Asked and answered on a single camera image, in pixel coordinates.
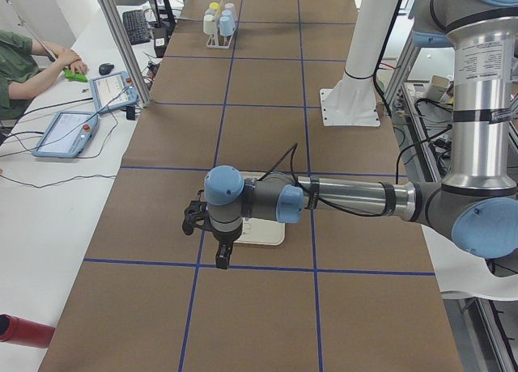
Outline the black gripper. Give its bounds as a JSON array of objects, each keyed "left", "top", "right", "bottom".
[{"left": 181, "top": 189, "right": 243, "bottom": 269}]

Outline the pale green plastic cup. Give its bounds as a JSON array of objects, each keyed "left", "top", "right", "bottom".
[{"left": 203, "top": 15, "right": 218, "bottom": 36}]

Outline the blue cup front row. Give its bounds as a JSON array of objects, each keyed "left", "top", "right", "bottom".
[{"left": 222, "top": 10, "right": 236, "bottom": 21}]

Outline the pink plastic cup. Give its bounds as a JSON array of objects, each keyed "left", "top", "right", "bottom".
[{"left": 224, "top": 3, "right": 236, "bottom": 12}]

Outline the cream plastic tray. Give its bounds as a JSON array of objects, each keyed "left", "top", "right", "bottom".
[{"left": 236, "top": 171, "right": 286, "bottom": 247}]

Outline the black usb hub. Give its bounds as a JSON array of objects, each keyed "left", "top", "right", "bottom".
[{"left": 125, "top": 106, "right": 136, "bottom": 120}]

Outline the teach pendant far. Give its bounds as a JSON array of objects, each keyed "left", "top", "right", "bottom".
[{"left": 89, "top": 71, "right": 138, "bottom": 113}]

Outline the teach pendant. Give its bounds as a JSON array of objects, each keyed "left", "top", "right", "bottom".
[
  {"left": 31, "top": 111, "right": 99, "bottom": 159},
  {"left": 89, "top": 71, "right": 138, "bottom": 113}
]

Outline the teach pendant near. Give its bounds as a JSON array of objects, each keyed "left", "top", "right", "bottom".
[{"left": 31, "top": 111, "right": 99, "bottom": 159}]

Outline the black computer mouse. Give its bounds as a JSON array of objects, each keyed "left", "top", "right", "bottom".
[{"left": 98, "top": 63, "right": 114, "bottom": 76}]

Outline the red water bottle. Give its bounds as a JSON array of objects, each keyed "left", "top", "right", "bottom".
[{"left": 1, "top": 314, "right": 55, "bottom": 349}]

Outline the black label box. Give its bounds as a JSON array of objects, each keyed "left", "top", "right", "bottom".
[{"left": 152, "top": 27, "right": 168, "bottom": 58}]

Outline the white chair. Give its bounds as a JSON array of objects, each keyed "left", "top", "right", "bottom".
[{"left": 422, "top": 226, "right": 517, "bottom": 301}]

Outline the black keyboard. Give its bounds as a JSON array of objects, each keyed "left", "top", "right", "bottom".
[{"left": 122, "top": 10, "right": 150, "bottom": 45}]

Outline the telescopic metal pointer rod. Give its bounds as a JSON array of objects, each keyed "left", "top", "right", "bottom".
[{"left": 5, "top": 0, "right": 57, "bottom": 62}]

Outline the person in green shirt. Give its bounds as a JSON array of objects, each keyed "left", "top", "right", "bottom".
[{"left": 1, "top": 31, "right": 87, "bottom": 120}]

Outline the white wire cup rack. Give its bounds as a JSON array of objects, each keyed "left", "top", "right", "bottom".
[{"left": 205, "top": 0, "right": 236, "bottom": 50}]

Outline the aluminium frame post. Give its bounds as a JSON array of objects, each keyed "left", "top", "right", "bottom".
[{"left": 97, "top": 0, "right": 151, "bottom": 108}]

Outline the green handled tool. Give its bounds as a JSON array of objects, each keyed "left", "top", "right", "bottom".
[{"left": 63, "top": 67, "right": 88, "bottom": 82}]

